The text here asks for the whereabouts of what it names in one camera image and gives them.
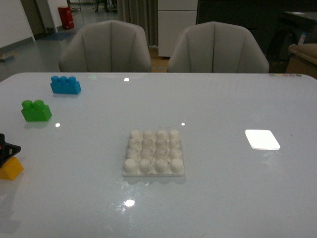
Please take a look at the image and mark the white drawer cabinet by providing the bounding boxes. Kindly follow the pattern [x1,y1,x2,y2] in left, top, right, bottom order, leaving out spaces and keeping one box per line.
[158,0,198,57]

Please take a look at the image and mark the coloured dot sticker strip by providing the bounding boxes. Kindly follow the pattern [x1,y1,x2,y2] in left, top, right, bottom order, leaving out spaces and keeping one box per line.
[269,73,302,77]

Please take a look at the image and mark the blue toy block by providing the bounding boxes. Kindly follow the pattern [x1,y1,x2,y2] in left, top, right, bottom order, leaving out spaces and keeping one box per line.
[51,75,81,95]

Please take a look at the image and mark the red fire extinguisher box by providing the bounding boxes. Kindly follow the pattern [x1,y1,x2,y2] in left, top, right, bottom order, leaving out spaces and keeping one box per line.
[58,6,74,30]

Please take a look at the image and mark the beige sofa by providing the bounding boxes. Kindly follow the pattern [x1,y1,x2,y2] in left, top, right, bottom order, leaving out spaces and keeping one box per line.
[286,43,317,79]

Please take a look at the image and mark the grey curtain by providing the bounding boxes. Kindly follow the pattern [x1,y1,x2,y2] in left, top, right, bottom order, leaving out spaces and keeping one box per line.
[117,0,159,46]

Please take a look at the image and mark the grey left armchair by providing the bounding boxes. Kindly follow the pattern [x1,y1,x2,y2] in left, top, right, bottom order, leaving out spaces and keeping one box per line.
[58,20,152,72]

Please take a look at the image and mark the grey armchair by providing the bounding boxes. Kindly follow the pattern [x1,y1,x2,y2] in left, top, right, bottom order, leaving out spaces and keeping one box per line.
[58,20,152,72]
[167,22,269,73]

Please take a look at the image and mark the green toy block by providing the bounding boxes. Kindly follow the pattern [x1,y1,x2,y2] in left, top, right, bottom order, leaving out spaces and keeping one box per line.
[21,100,52,122]

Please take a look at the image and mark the white studded base plate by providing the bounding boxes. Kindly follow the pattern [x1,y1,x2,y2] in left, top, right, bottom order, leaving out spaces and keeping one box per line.
[122,129,185,177]

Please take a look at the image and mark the grey right armchair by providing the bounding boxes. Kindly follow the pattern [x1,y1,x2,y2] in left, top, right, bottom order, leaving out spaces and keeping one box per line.
[167,22,269,73]

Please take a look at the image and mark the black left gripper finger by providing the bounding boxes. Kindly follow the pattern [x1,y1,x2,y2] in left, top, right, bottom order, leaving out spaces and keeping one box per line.
[0,133,21,167]

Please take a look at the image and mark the yellow toy block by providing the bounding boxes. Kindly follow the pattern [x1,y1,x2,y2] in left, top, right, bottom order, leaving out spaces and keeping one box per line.
[0,157,24,180]

